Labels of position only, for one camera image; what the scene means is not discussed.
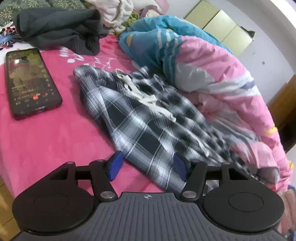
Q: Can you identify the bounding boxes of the pink floral bed blanket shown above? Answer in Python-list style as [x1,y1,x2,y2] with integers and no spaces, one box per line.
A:
[0,32,167,198]

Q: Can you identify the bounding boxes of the black white plaid pants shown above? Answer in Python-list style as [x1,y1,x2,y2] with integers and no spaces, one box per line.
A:
[73,65,249,193]

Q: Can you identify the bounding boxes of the cream white fleece blanket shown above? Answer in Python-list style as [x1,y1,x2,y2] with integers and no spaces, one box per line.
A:
[86,0,133,32]

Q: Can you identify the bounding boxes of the green patterned pillow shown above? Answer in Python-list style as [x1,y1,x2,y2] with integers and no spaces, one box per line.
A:
[0,0,86,26]

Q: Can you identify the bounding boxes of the brown wooden door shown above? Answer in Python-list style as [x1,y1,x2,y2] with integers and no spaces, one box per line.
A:
[267,75,296,153]

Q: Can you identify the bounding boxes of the pale yellow wardrobe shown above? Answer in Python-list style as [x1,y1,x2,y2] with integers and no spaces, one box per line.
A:
[185,1,254,56]

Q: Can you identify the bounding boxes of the black smartphone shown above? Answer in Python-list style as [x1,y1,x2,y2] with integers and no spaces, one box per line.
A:
[5,48,62,120]

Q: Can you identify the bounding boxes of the dark grey garment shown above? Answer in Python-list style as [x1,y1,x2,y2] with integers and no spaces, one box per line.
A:
[13,7,109,56]

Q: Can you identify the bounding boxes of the pink blue patterned duvet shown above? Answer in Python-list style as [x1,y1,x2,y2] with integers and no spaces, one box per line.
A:
[119,15,293,192]

